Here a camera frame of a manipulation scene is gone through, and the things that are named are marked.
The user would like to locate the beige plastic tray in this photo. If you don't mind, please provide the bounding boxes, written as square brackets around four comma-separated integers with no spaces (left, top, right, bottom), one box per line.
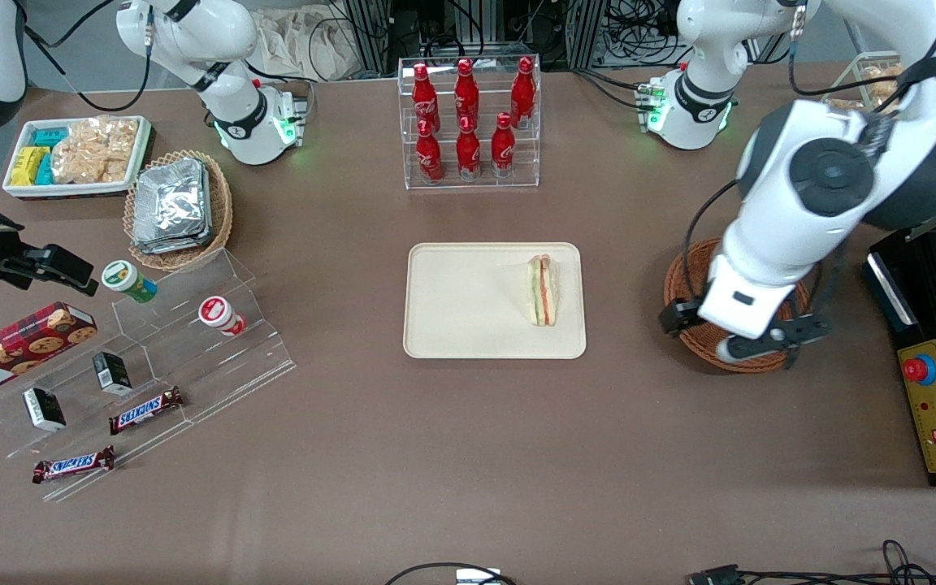
[403,242,587,360]

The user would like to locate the black machine with yellow panel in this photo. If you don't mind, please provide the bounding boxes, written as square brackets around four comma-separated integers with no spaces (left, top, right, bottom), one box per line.
[864,226,936,488]

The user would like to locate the yellow snack packet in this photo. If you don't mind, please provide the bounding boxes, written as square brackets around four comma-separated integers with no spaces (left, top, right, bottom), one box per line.
[11,146,50,187]

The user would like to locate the red cola bottle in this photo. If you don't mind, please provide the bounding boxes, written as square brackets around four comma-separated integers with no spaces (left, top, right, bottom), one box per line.
[457,115,482,181]
[416,119,444,183]
[412,63,441,135]
[491,112,516,179]
[510,56,536,129]
[454,58,480,131]

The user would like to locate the clear acrylic bottle rack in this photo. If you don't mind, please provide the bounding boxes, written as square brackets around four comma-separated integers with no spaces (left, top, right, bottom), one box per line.
[397,55,542,191]

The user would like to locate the white rectangular snack tray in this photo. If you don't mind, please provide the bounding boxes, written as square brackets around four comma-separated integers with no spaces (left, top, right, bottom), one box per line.
[2,115,152,200]

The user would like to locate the brown Snickers bar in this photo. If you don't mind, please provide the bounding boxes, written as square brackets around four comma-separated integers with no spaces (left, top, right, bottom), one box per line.
[108,387,184,436]
[32,445,116,485]

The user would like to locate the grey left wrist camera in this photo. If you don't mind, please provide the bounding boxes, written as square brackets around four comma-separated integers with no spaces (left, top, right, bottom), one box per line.
[716,331,799,365]

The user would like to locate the aluminium frame profile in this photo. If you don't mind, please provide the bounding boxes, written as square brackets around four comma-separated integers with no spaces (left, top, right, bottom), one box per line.
[565,0,609,71]
[342,0,393,76]

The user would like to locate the black looped cable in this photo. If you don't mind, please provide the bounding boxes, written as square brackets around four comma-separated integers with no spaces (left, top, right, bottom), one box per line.
[384,562,518,585]

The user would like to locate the clear bag of crackers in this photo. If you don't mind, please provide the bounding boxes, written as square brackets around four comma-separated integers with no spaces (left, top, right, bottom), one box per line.
[51,116,140,184]

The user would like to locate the white wire rack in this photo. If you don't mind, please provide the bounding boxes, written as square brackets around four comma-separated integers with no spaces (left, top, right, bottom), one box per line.
[821,50,936,176]

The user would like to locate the beige cloth bag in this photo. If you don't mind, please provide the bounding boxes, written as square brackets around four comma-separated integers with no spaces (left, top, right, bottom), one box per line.
[253,6,367,82]

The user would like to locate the silver foil packet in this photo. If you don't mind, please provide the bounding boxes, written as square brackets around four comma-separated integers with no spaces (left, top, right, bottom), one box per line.
[132,219,214,255]
[135,158,210,235]

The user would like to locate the red tartan cookie box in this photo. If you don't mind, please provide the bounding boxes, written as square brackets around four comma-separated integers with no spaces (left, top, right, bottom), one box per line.
[0,301,98,401]

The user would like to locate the red-lidded snack cup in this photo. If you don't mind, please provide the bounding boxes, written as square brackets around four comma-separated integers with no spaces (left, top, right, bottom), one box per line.
[198,297,247,336]

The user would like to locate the oval light wicker basket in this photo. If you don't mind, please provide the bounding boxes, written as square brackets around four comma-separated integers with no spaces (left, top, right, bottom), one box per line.
[123,149,234,272]

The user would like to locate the black cable connector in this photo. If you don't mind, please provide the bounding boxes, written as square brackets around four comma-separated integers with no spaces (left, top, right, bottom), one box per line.
[687,565,749,585]

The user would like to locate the clear acrylic stepped display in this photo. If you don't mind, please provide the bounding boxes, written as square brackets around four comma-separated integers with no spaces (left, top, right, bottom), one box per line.
[0,248,298,503]

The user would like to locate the tangled black cables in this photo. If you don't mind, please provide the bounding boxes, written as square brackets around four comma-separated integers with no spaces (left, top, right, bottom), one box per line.
[574,0,692,111]

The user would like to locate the round brown wicker basket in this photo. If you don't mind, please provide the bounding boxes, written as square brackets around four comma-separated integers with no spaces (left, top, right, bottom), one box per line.
[663,238,813,374]

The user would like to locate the triangular sandwich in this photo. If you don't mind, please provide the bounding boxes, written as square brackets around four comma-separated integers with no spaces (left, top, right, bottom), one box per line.
[526,254,562,327]

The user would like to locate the small black box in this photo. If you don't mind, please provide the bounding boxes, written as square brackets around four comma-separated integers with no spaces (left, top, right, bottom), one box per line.
[93,351,133,397]
[23,387,67,432]

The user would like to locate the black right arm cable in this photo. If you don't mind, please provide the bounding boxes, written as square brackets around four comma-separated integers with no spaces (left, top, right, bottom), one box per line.
[23,0,154,113]

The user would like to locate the black cable bundle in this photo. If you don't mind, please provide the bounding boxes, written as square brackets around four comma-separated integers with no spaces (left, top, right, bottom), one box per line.
[740,539,936,585]

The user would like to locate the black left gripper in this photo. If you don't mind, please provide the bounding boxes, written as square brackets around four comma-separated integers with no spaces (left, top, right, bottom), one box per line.
[661,298,831,347]

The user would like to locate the green-lidded snack cup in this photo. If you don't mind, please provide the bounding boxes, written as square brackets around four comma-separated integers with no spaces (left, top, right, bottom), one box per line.
[102,260,158,304]

